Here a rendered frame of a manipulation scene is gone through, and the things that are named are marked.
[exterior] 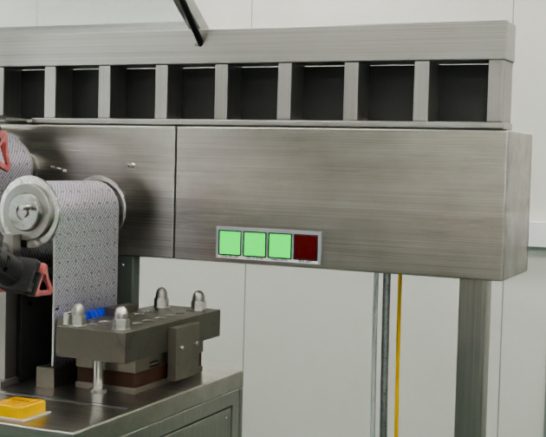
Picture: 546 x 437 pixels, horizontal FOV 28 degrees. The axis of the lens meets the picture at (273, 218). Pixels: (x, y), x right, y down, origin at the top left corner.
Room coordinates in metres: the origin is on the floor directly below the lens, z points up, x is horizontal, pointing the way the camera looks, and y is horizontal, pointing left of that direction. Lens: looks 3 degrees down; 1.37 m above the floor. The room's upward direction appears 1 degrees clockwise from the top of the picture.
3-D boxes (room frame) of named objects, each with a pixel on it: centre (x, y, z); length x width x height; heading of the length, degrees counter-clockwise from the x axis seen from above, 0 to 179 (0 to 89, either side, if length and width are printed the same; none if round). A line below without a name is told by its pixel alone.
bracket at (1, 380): (2.18, 0.55, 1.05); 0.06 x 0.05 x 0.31; 156
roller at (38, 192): (2.32, 0.45, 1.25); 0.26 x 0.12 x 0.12; 156
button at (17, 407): (1.93, 0.45, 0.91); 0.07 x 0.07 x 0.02; 66
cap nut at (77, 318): (2.15, 0.38, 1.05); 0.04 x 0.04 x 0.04
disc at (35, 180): (2.21, 0.50, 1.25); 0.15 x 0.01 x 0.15; 66
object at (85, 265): (2.30, 0.39, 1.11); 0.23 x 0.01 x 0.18; 156
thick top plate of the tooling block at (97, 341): (2.28, 0.27, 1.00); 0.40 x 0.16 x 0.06; 156
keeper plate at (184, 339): (2.26, 0.18, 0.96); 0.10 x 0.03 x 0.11; 156
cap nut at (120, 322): (2.12, 0.29, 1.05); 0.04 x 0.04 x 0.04
